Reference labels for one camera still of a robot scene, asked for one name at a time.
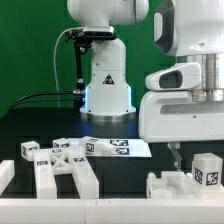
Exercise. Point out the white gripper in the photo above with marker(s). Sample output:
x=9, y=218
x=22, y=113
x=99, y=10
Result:
x=173, y=117

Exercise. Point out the white chair seat block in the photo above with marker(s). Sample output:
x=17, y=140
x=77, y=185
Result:
x=171, y=185

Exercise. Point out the white X-frame chair legs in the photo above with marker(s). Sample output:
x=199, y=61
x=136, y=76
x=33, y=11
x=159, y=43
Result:
x=49, y=163

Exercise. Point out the small white tagged cube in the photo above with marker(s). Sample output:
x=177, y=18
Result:
x=28, y=149

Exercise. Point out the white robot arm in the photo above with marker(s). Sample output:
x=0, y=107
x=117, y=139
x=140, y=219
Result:
x=183, y=49

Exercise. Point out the small white cube left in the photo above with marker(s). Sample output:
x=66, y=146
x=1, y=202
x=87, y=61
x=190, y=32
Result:
x=61, y=143

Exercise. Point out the white left fence bar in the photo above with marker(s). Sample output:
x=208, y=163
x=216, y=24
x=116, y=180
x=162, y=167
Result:
x=7, y=172

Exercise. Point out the white fence bar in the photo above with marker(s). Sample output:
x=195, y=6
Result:
x=7, y=172
x=111, y=211

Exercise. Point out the white front fence bar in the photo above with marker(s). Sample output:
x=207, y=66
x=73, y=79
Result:
x=111, y=211

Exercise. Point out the white flat tagged base plate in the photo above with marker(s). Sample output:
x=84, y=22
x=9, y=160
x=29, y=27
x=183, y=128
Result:
x=131, y=148

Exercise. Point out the black camera on stand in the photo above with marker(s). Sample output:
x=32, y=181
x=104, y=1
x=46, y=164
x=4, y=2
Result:
x=83, y=37

